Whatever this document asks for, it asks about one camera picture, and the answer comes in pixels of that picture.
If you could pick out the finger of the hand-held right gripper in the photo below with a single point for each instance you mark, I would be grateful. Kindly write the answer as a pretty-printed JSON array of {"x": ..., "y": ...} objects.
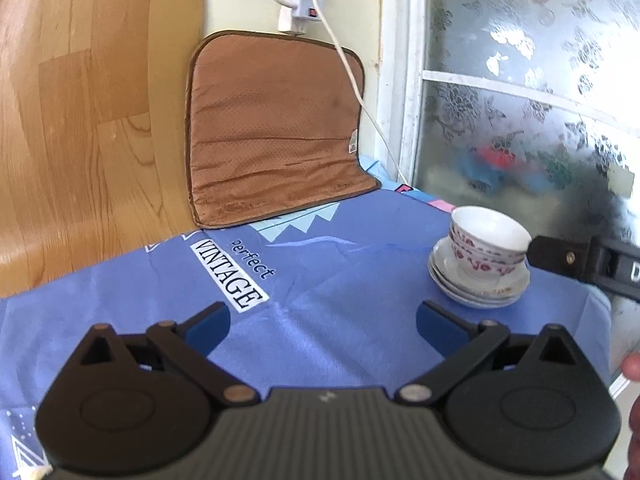
[{"x": 565, "y": 259}]

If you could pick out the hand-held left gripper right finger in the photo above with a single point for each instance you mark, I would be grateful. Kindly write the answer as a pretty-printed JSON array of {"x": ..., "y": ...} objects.
[{"x": 436, "y": 329}]

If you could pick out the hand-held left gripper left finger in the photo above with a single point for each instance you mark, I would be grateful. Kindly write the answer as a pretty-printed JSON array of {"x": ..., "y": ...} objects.
[{"x": 210, "y": 327}]

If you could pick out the person's right hand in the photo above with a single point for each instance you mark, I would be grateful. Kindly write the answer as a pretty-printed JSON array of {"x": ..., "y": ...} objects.
[{"x": 635, "y": 425}]

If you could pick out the blue printed tablecloth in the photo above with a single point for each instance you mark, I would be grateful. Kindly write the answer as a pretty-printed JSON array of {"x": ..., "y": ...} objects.
[{"x": 325, "y": 310}]

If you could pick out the frosted glass window door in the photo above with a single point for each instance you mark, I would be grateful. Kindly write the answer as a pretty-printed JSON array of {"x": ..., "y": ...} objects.
[{"x": 525, "y": 85}]

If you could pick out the brown seat cushion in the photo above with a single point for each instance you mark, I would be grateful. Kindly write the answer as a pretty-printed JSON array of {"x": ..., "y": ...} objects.
[{"x": 270, "y": 125}]

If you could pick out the wood-pattern vinyl sheet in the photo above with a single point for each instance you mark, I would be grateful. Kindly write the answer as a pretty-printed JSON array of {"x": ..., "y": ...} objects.
[{"x": 90, "y": 110}]

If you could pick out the white power adapter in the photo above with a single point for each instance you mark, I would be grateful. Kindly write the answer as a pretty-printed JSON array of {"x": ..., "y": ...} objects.
[{"x": 299, "y": 14}]

